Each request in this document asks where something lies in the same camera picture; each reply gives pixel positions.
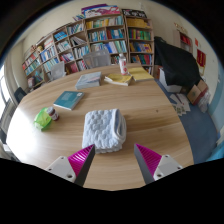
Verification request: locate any grey mesh chair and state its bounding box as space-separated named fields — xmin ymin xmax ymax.
xmin=49 ymin=60 xmax=67 ymax=81
xmin=82 ymin=49 xmax=112 ymax=69

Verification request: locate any light grey waffle towel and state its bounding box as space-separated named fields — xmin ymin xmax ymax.
xmin=81 ymin=108 xmax=128 ymax=155

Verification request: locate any wooden bookshelf with books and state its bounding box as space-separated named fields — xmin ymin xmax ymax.
xmin=21 ymin=3 xmax=156 ymax=89

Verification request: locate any grey book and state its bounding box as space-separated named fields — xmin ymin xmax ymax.
xmin=75 ymin=71 xmax=103 ymax=91

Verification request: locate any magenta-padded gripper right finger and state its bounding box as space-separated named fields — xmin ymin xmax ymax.
xmin=133 ymin=143 xmax=184 ymax=185

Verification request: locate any red jam jar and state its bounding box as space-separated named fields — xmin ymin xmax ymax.
xmin=45 ymin=106 xmax=60 ymax=122

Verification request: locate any white bottle with red label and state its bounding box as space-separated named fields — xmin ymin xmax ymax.
xmin=118 ymin=53 xmax=130 ymax=76

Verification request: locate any cardboard box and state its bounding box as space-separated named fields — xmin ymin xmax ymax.
xmin=186 ymin=79 xmax=209 ymax=106

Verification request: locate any red wall hanging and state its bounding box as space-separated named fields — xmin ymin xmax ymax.
xmin=196 ymin=49 xmax=207 ymax=68

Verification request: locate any green plastic bag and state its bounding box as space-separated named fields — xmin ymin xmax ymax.
xmin=33 ymin=107 xmax=53 ymax=131

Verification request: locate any black cloth cover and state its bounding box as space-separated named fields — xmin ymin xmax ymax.
xmin=153 ymin=36 xmax=203 ymax=89

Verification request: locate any teal book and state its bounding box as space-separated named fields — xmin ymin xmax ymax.
xmin=53 ymin=90 xmax=85 ymax=111

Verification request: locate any white box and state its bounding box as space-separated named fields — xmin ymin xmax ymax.
xmin=158 ymin=68 xmax=183 ymax=94

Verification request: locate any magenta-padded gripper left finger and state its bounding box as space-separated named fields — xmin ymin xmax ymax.
xmin=44 ymin=144 xmax=97 ymax=187

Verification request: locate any small wall shelf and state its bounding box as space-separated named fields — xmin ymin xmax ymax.
xmin=178 ymin=30 xmax=194 ymax=54

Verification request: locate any black office chair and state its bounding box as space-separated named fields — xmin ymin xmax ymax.
xmin=13 ymin=87 xmax=28 ymax=104

